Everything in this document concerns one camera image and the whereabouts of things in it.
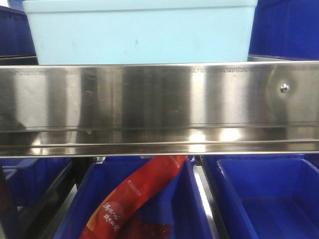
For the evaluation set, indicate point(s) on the blue crate lower left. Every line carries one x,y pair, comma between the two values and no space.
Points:
29,178

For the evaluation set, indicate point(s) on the red snack bag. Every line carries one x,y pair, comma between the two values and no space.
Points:
134,191

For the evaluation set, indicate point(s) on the empty blue crate right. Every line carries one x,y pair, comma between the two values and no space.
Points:
269,199

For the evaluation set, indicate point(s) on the dark blue crate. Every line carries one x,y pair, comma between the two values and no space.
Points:
286,28
15,34

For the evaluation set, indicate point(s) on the dark blue crate upper left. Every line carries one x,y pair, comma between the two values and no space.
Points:
15,34

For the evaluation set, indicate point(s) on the light blue bin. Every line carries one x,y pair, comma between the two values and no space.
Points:
67,32

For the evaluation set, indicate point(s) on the stainless steel shelf rail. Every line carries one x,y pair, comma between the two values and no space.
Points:
159,109

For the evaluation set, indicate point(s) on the blue crate with bag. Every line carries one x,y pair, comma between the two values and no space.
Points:
176,212

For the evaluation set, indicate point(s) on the shelf rail screw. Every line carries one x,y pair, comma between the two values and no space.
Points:
284,88

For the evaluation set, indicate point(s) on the dark blue crate upper right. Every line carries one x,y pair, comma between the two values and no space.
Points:
286,28

